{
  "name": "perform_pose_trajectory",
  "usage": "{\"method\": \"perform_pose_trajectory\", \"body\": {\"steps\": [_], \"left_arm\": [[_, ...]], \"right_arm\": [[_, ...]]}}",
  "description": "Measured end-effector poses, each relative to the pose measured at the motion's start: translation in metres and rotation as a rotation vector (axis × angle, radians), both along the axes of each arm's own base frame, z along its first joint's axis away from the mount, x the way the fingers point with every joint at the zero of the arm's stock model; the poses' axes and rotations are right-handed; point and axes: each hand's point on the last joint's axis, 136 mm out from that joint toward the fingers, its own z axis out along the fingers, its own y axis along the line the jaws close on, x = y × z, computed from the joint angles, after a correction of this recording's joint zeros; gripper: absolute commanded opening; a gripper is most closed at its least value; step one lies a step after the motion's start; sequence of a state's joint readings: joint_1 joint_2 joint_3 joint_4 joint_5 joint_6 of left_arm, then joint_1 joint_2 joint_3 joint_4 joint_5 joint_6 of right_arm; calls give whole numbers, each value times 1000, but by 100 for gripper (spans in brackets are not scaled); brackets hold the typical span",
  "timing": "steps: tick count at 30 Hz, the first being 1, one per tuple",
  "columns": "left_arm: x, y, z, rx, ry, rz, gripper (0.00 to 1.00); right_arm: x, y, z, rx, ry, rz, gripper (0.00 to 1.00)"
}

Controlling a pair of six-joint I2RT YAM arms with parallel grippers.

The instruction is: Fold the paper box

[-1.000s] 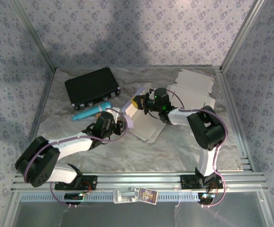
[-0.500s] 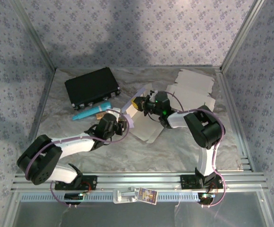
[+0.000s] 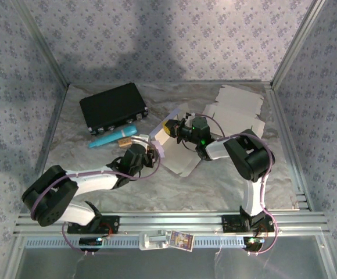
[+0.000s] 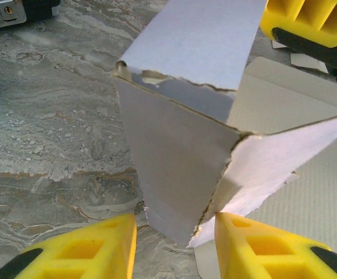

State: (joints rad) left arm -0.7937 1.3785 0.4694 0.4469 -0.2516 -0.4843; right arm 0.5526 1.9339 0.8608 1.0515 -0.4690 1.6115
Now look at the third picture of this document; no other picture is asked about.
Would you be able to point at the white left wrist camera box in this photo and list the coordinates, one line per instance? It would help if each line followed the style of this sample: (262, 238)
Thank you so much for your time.
(140, 139)

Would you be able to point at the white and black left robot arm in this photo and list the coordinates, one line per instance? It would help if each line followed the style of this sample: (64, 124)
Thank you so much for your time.
(93, 180)

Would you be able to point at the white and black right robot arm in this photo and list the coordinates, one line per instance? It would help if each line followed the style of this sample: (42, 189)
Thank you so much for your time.
(252, 157)

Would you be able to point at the turquoise tube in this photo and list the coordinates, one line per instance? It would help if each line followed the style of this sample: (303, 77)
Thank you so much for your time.
(113, 137)

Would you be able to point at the aluminium mounting rail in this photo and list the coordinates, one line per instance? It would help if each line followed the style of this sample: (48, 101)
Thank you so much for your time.
(171, 221)

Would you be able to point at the aluminium corner post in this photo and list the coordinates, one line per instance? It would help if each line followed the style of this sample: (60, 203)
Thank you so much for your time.
(44, 46)
(295, 46)

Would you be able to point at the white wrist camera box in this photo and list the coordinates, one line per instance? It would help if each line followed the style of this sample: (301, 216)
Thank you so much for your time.
(140, 139)
(190, 117)

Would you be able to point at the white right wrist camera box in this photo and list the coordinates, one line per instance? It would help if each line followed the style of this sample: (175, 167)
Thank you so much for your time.
(190, 117)

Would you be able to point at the small wooden block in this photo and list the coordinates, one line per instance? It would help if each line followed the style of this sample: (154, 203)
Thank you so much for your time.
(125, 142)

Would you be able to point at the black right controller board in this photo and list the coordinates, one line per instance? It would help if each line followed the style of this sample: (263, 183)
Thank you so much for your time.
(254, 243)

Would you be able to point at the colourful printed card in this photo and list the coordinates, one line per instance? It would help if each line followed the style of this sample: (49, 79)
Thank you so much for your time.
(181, 240)

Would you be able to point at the black left controller board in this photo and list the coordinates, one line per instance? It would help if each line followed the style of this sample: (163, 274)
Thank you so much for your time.
(90, 242)

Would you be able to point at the aluminium rear rail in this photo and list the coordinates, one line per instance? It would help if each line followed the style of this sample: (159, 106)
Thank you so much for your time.
(171, 82)

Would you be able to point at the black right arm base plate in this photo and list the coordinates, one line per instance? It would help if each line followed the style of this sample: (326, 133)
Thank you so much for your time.
(229, 224)

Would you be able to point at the white paper box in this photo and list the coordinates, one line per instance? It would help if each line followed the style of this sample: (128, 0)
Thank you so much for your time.
(238, 110)

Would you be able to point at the grey metal panel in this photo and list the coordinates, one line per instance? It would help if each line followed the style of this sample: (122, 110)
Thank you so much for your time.
(168, 264)

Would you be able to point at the white plastic bracket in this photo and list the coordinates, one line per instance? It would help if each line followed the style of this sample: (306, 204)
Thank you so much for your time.
(152, 241)

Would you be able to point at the lilac paper box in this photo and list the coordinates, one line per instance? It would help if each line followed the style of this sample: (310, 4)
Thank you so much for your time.
(180, 160)

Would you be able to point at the black controller board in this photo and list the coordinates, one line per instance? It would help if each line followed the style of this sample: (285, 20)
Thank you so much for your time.
(90, 242)
(254, 243)

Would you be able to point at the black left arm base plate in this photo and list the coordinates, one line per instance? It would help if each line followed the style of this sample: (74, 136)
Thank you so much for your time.
(110, 225)

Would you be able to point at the black case with metal latches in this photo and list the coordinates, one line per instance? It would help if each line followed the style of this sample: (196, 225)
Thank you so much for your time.
(110, 104)

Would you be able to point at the aluminium side rail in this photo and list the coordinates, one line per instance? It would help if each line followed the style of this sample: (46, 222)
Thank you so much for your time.
(57, 116)
(279, 116)

